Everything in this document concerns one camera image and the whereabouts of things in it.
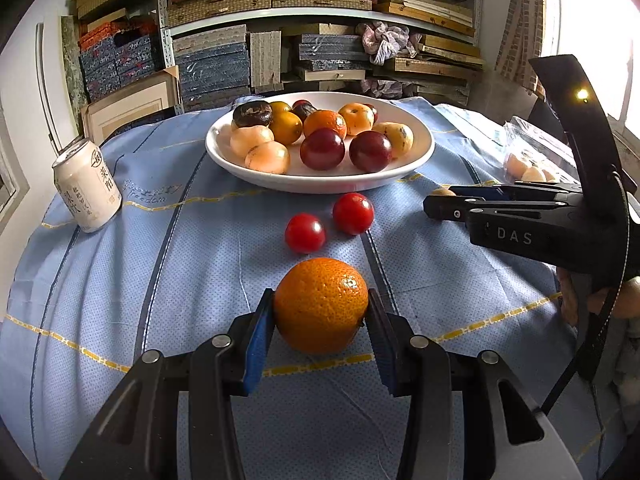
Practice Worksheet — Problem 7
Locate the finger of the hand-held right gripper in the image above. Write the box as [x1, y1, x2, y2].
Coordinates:
[423, 194, 572, 234]
[442, 182, 584, 200]

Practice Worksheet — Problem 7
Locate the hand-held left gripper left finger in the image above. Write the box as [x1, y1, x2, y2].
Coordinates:
[60, 287, 277, 480]

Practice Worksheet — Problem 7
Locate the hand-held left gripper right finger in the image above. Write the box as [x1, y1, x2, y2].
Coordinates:
[365, 287, 583, 480]

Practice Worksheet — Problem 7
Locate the large orange mandarin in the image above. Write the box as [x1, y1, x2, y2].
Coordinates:
[273, 257, 370, 355]

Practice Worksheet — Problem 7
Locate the orange-yellow persimmon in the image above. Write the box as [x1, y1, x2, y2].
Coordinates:
[338, 102, 375, 136]

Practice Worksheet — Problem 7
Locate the white plate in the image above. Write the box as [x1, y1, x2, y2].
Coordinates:
[205, 91, 436, 195]

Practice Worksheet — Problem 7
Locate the dark brown mangosteen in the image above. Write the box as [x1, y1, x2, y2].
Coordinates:
[233, 100, 274, 129]

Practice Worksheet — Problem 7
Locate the person's right forearm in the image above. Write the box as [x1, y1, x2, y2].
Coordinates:
[597, 312, 640, 441]

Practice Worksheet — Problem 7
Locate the person's right hand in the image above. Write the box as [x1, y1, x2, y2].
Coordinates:
[556, 268, 640, 329]

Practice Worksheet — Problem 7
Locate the clear plastic egg box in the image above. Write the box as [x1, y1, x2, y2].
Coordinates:
[502, 116, 583, 186]

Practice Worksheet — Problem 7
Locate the blue striped tablecloth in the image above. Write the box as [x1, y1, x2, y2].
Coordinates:
[0, 96, 631, 480]

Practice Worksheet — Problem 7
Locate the brown patterned curtain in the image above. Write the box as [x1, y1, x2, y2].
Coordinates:
[495, 0, 548, 98]

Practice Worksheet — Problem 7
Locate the pink cloth bundle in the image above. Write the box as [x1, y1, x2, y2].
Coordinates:
[356, 20, 423, 65]

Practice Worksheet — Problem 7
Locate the bright window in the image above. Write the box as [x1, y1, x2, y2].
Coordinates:
[540, 0, 640, 136]

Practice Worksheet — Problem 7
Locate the stack of yellow wooden boxes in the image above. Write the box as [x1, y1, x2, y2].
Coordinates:
[372, 0, 486, 106]

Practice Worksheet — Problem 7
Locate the stack of dark slate boxes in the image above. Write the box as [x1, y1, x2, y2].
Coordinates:
[297, 34, 373, 72]

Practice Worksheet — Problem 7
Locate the white drink can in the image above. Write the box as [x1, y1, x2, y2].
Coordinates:
[52, 138, 123, 234]

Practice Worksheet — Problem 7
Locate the pale wooden box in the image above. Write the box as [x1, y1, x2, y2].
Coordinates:
[249, 30, 283, 93]

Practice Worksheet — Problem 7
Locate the stack of blue patterned boxes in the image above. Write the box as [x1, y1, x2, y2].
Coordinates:
[172, 42, 251, 111]

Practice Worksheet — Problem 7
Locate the white framed window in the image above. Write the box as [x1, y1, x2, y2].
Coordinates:
[0, 105, 23, 221]

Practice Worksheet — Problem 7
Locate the stack of blue orange boxes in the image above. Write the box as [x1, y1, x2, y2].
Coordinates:
[79, 20, 166, 103]

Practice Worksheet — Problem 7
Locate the green marble slab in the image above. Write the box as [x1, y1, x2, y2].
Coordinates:
[61, 15, 91, 126]

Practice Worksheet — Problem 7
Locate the white strip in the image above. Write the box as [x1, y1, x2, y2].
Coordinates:
[35, 22, 66, 153]

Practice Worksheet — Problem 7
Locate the white metal shelving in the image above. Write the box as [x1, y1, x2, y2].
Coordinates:
[156, 0, 483, 111]

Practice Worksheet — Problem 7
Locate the beige picture frame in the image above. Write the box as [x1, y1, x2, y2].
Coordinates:
[81, 66, 183, 146]

